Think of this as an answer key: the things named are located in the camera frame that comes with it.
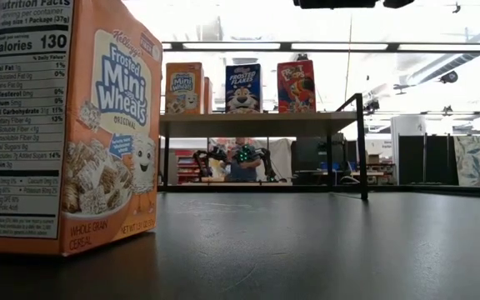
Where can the white cabinet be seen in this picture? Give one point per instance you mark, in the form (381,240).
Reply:
(406,125)

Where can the black metal table frame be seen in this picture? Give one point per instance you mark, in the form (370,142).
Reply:
(390,188)

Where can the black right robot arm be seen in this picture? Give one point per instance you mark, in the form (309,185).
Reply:
(336,3)

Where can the person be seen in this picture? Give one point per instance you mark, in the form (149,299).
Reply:
(240,171)

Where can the black background robot arm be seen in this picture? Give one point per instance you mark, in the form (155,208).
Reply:
(200,160)
(267,160)

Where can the orange Mini Wheats cereal box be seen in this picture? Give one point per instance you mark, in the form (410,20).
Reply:
(111,125)
(208,98)
(183,89)

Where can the floral patterned panel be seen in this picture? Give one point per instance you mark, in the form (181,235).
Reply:
(479,160)

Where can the black partition panel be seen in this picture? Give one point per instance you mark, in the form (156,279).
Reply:
(440,160)

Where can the white cloth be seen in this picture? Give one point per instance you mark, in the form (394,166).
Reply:
(283,158)

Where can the black ceiling camera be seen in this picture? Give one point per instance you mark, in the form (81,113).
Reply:
(449,77)

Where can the black table mat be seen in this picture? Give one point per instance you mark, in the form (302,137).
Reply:
(306,250)

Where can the black overhead frame beam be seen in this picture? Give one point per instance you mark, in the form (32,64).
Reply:
(393,47)

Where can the cardboard box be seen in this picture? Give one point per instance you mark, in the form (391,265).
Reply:
(375,158)

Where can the blue Frosted Flakes cereal box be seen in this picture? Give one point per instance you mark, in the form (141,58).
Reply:
(244,89)

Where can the red Froot Loops cereal box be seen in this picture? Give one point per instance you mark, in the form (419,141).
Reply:
(296,87)

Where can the red storage bins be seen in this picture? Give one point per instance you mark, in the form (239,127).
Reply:
(186,166)

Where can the wooden shelf with black legs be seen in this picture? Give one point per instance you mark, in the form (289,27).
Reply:
(290,124)

